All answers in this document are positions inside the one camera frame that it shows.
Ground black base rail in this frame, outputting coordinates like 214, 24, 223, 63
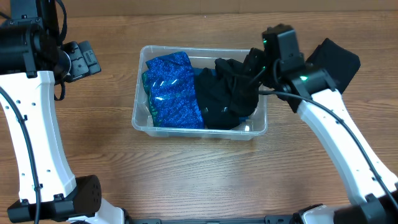
127, 215, 295, 224

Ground sparkly blue sequin garment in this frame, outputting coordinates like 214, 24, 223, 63
141, 52, 205, 129

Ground black taped garment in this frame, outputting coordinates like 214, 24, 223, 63
215, 58, 259, 117

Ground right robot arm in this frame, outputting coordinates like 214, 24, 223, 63
245, 24, 397, 224

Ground large black garment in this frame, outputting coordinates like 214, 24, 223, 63
306, 38, 361, 94

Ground blue denim jeans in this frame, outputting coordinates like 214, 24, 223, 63
193, 68, 217, 77

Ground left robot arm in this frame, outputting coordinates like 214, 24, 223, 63
1, 0, 131, 223

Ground small black garment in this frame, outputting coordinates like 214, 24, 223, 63
194, 75, 241, 130

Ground clear plastic storage bin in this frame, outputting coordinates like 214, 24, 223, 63
131, 45, 268, 141

